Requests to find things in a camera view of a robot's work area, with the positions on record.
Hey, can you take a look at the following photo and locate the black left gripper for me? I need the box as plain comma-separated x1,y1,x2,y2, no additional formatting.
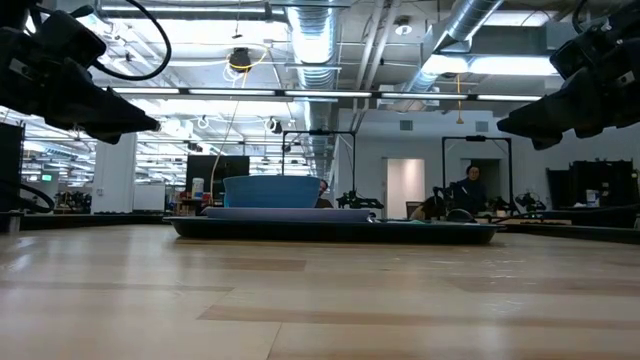
0,29,160,146

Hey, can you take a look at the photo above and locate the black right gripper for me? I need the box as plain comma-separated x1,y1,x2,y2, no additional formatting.
496,37,640,151

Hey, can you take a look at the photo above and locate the blue bowl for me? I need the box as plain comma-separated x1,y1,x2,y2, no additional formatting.
222,174,322,209

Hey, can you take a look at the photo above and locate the lavender round plate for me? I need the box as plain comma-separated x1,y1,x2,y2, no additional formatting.
202,207,374,224

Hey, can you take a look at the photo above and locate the dark green serving tray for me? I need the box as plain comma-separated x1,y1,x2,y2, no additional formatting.
163,215,504,246

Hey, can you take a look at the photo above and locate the white pillar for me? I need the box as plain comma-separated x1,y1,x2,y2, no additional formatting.
91,132,138,215

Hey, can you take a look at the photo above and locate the black background cabinet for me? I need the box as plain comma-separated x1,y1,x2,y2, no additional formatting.
546,159,640,210

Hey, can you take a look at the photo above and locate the black upright panel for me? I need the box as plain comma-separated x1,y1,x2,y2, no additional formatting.
0,122,25,214

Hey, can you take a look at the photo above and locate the person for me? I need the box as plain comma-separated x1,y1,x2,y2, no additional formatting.
313,178,335,209
449,164,489,216

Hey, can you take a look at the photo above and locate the black computer monitor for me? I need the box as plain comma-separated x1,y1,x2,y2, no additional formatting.
185,154,250,196

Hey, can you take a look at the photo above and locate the pale pink door panel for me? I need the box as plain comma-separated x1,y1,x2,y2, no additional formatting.
385,158,426,220

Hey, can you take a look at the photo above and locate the overhead light bar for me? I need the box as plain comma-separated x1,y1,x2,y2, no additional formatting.
112,86,544,103

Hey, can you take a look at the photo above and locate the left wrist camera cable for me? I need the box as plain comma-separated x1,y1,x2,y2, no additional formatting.
74,0,173,82

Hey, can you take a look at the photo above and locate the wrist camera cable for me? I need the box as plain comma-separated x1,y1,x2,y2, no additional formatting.
74,0,173,82
571,0,590,36

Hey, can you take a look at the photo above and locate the black background rig frame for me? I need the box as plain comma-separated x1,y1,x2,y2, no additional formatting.
441,134,514,201
281,128,357,201

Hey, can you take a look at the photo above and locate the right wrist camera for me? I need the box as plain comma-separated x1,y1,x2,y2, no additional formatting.
549,17,624,81

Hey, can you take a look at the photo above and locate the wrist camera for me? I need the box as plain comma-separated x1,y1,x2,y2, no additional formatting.
32,9,109,69
549,17,624,81

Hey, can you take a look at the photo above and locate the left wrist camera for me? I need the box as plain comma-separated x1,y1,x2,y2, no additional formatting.
32,9,109,69

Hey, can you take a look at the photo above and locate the yellow hanging cord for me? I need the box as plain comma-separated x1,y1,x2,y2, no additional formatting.
454,73,465,125

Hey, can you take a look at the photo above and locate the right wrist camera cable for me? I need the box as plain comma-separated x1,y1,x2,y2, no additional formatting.
571,0,590,36

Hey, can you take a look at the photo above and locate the silver ventilation duct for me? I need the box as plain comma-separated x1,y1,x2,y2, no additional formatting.
399,0,506,96
283,0,342,194

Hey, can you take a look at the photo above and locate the black overhead camera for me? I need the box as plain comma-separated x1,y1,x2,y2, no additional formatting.
228,46,253,75

